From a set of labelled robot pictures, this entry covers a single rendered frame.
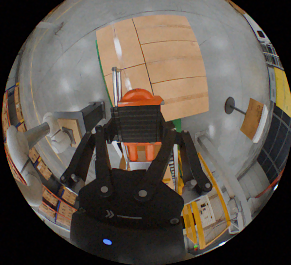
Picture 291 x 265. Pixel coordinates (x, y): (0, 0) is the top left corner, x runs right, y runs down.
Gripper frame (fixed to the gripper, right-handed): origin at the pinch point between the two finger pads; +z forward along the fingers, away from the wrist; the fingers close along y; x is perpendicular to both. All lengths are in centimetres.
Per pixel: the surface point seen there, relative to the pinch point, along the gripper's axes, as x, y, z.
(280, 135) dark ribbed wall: -133, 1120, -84
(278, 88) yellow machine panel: 152, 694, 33
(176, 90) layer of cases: -1, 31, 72
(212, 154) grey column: -92, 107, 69
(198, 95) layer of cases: -4, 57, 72
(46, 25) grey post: 215, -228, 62
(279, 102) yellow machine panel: 82, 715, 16
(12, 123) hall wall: -8, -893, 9
